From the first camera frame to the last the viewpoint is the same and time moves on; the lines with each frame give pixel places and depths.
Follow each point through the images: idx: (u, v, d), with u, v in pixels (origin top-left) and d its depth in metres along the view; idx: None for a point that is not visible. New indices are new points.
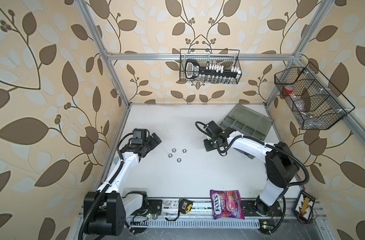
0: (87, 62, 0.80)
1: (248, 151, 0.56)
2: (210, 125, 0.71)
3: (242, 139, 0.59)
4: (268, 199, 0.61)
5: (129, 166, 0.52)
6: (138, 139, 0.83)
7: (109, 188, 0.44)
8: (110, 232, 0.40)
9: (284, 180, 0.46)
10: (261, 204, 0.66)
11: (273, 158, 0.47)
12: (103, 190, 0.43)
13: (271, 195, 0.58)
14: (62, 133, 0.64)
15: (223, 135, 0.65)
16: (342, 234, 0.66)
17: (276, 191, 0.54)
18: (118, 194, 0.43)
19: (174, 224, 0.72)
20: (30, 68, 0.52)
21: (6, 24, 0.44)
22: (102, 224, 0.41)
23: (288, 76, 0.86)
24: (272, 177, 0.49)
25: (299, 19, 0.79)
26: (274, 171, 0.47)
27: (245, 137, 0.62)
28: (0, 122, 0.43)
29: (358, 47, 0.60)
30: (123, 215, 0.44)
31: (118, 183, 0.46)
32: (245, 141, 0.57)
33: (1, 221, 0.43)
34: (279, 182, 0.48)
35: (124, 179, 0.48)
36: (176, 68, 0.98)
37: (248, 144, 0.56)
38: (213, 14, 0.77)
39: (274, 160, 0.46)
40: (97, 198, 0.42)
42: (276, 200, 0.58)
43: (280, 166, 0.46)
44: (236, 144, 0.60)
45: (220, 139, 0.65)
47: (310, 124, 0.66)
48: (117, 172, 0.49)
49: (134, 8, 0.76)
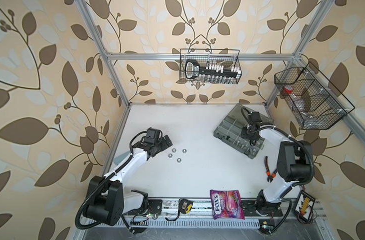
0: (87, 62, 0.80)
1: (273, 142, 0.60)
2: (253, 114, 0.79)
3: (271, 130, 0.64)
4: (268, 194, 0.64)
5: (136, 161, 0.54)
6: (150, 138, 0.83)
7: (114, 177, 0.46)
8: (105, 221, 0.41)
9: (287, 172, 0.49)
10: (261, 198, 0.69)
11: (286, 146, 0.49)
12: (108, 177, 0.45)
13: (273, 190, 0.61)
14: (62, 133, 0.64)
15: (259, 124, 0.71)
16: (342, 234, 0.66)
17: (278, 187, 0.57)
18: (120, 185, 0.44)
19: (174, 224, 0.72)
20: (31, 68, 0.52)
21: (6, 24, 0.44)
22: (99, 210, 0.42)
23: (288, 76, 0.86)
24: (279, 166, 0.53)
25: (299, 19, 0.79)
26: (282, 159, 0.51)
27: (275, 129, 0.65)
28: (1, 122, 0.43)
29: (358, 47, 0.60)
30: (121, 207, 0.44)
31: (122, 174, 0.47)
32: (273, 131, 0.62)
33: (1, 221, 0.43)
34: (283, 173, 0.51)
35: (129, 172, 0.49)
36: (176, 68, 0.98)
37: (275, 134, 0.60)
38: (213, 14, 0.77)
39: (286, 148, 0.49)
40: (102, 184, 0.44)
42: (276, 198, 0.60)
43: (290, 156, 0.49)
44: (264, 133, 0.67)
45: (254, 127, 0.72)
47: (310, 123, 0.66)
48: (124, 164, 0.51)
49: (134, 9, 0.76)
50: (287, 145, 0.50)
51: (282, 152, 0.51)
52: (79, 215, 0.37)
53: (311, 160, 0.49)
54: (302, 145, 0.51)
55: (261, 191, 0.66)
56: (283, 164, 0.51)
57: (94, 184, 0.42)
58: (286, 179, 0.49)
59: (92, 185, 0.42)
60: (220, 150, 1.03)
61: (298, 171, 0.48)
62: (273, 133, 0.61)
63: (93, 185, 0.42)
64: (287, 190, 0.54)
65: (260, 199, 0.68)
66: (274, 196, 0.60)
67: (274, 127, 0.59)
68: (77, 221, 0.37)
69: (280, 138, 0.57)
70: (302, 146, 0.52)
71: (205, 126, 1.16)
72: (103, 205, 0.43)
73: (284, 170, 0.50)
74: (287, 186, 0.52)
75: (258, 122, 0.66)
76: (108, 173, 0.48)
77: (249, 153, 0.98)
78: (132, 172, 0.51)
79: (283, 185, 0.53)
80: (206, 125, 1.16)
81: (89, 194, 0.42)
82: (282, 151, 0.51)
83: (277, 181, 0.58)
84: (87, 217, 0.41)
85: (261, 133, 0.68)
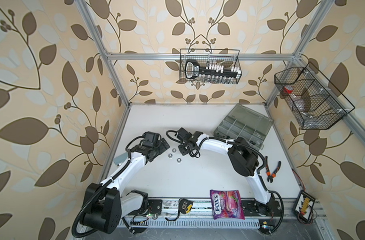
0: (87, 62, 0.80)
1: (216, 150, 0.62)
2: (181, 131, 0.76)
3: (209, 141, 0.65)
4: (259, 197, 0.63)
5: (134, 167, 0.52)
6: (148, 142, 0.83)
7: (110, 183, 0.45)
8: (102, 229, 0.40)
9: (246, 169, 0.53)
10: (263, 207, 0.64)
11: (233, 153, 0.53)
12: (105, 185, 0.44)
13: (259, 193, 0.61)
14: (62, 133, 0.64)
15: (192, 140, 0.70)
16: (343, 235, 0.65)
17: (256, 185, 0.59)
18: (117, 192, 0.43)
19: (174, 224, 0.72)
20: (31, 68, 0.52)
21: (6, 24, 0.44)
22: (96, 218, 0.41)
23: (288, 76, 0.86)
24: (238, 168, 0.55)
25: (299, 19, 0.79)
26: (236, 163, 0.54)
27: (210, 138, 0.66)
28: (1, 122, 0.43)
29: (358, 47, 0.60)
30: (118, 214, 0.43)
31: (120, 180, 0.46)
32: (211, 142, 0.63)
33: (1, 221, 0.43)
34: (244, 172, 0.54)
35: (127, 178, 0.49)
36: (176, 68, 0.98)
37: (214, 144, 0.62)
38: (213, 14, 0.77)
39: (234, 154, 0.53)
40: (98, 191, 0.43)
42: (266, 194, 0.63)
43: (240, 158, 0.54)
44: (205, 145, 0.65)
45: (191, 144, 0.70)
47: (309, 124, 0.66)
48: (121, 170, 0.50)
49: (134, 8, 0.76)
50: (233, 152, 0.54)
51: (234, 159, 0.53)
52: (76, 223, 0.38)
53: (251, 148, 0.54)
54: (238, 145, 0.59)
55: (255, 199, 0.66)
56: (240, 167, 0.54)
57: (90, 192, 0.41)
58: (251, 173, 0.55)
59: (89, 192, 0.41)
60: None
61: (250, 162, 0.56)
62: (212, 143, 0.63)
63: (90, 192, 0.41)
64: (261, 180, 0.60)
65: (263, 208, 0.66)
66: (264, 194, 0.62)
67: (208, 137, 0.67)
68: (74, 229, 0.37)
69: (221, 145, 0.60)
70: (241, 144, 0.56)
71: (205, 126, 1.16)
72: (100, 213, 0.42)
73: (243, 169, 0.53)
74: (257, 177, 0.58)
75: (189, 137, 0.76)
76: (105, 180, 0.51)
77: None
78: (129, 178, 0.50)
79: (254, 180, 0.57)
80: (206, 125, 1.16)
81: (86, 202, 0.41)
82: (233, 158, 0.53)
83: (252, 184, 0.60)
84: (85, 224, 0.41)
85: (203, 146, 0.67)
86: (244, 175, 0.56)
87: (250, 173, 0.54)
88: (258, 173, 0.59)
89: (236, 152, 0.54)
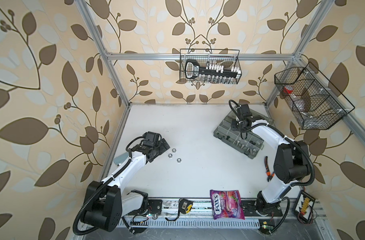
0: (87, 62, 0.80)
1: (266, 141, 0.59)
2: (243, 106, 0.73)
3: (266, 128, 0.60)
4: (268, 195, 0.63)
5: (135, 165, 0.53)
6: (149, 142, 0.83)
7: (112, 182, 0.45)
8: (103, 227, 0.40)
9: (287, 174, 0.47)
10: (261, 200, 0.68)
11: (285, 149, 0.48)
12: (106, 183, 0.44)
13: (272, 192, 0.60)
14: (62, 133, 0.64)
15: (249, 120, 0.67)
16: (343, 235, 0.65)
17: (278, 187, 0.56)
18: (118, 190, 0.43)
19: (174, 224, 0.72)
20: (31, 68, 0.52)
21: (6, 24, 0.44)
22: (97, 216, 0.41)
23: (288, 76, 0.86)
24: (278, 167, 0.51)
25: (299, 19, 0.79)
26: (280, 160, 0.49)
27: (269, 126, 0.61)
28: (0, 122, 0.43)
29: (358, 47, 0.60)
30: (119, 212, 0.44)
31: (121, 179, 0.47)
32: (267, 130, 0.59)
33: (1, 221, 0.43)
34: (282, 174, 0.50)
35: (128, 177, 0.49)
36: (176, 68, 0.98)
37: (269, 132, 0.58)
38: (213, 14, 0.77)
39: (285, 152, 0.47)
40: (100, 189, 0.44)
42: (275, 199, 0.60)
43: (288, 159, 0.47)
44: (257, 130, 0.63)
45: (245, 122, 0.68)
47: (310, 124, 0.66)
48: (122, 168, 0.50)
49: (134, 9, 0.76)
50: (285, 149, 0.48)
51: (281, 156, 0.49)
52: (77, 221, 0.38)
53: (309, 160, 0.48)
54: (298, 146, 0.50)
55: (258, 194, 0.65)
56: (282, 167, 0.49)
57: (92, 190, 0.42)
58: (286, 180, 0.48)
59: (90, 190, 0.42)
60: (220, 149, 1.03)
61: (297, 172, 0.48)
62: (267, 131, 0.58)
63: (90, 190, 0.42)
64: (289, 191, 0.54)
65: (260, 201, 0.67)
66: (274, 197, 0.60)
67: (267, 124, 0.63)
68: (75, 227, 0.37)
69: (276, 138, 0.54)
70: (298, 147, 0.50)
71: (205, 126, 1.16)
72: (101, 211, 0.43)
73: (283, 172, 0.49)
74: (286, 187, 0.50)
75: (248, 116, 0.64)
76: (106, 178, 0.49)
77: (249, 153, 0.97)
78: (131, 176, 0.51)
79: (282, 186, 0.53)
80: (206, 125, 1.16)
81: (87, 200, 0.41)
82: (280, 153, 0.49)
83: (275, 182, 0.57)
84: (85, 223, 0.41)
85: (254, 130, 0.65)
86: (280, 178, 0.51)
87: (287, 180, 0.48)
88: (290, 185, 0.52)
89: (289, 151, 0.47)
